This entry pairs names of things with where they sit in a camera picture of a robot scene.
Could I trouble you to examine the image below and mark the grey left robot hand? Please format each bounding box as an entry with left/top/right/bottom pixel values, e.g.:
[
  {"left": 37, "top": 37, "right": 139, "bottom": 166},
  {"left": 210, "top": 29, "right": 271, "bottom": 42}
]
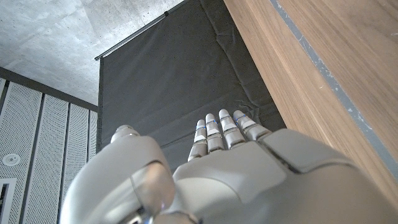
[{"left": 58, "top": 108, "right": 398, "bottom": 224}]

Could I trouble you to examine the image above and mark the black fabric backdrop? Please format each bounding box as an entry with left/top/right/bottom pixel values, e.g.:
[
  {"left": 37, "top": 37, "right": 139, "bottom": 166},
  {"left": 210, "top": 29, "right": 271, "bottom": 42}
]
[{"left": 96, "top": 0, "right": 287, "bottom": 174}]

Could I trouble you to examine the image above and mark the backdrop top pole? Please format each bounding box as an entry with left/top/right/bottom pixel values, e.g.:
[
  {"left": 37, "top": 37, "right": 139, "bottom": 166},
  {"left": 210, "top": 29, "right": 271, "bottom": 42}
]
[{"left": 95, "top": 0, "right": 190, "bottom": 61}]

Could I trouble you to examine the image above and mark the grey tape line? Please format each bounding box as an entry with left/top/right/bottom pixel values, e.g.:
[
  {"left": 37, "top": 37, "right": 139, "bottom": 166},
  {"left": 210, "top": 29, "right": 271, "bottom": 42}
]
[{"left": 269, "top": 0, "right": 398, "bottom": 181}]

